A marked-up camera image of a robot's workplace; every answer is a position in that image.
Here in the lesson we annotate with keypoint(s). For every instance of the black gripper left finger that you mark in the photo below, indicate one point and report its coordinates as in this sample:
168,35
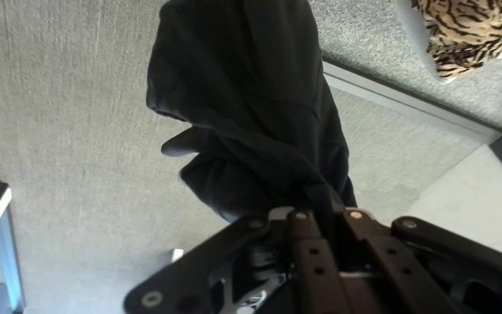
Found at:
314,267

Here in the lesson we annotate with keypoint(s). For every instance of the black cloth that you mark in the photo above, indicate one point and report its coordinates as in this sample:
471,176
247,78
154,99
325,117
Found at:
245,104

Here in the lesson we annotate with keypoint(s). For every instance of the tiger print cloth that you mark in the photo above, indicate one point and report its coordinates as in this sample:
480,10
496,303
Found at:
466,28

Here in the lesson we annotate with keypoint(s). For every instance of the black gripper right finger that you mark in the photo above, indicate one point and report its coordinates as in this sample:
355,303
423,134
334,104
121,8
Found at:
396,267

